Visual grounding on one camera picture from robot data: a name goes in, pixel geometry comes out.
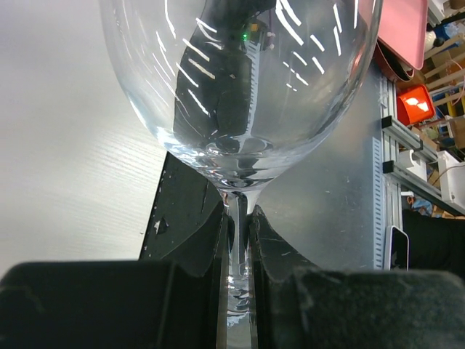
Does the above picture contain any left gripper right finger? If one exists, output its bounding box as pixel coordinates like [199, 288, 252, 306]
[249, 208, 464, 348]

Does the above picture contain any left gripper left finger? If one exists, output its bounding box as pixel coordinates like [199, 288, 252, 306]
[1, 205, 225, 348]

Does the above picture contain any clear wine glass taken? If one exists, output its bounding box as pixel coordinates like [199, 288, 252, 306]
[100, 1, 382, 348]

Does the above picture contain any orange plastic bin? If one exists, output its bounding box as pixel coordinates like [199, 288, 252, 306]
[396, 84, 435, 126]

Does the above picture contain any pink board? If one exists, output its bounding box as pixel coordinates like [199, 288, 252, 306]
[379, 0, 428, 70]

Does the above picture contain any light blue slotted cable duct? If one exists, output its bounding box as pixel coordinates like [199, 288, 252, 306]
[372, 137, 384, 270]

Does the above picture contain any aluminium table frame rail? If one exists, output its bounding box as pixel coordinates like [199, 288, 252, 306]
[380, 77, 464, 217]

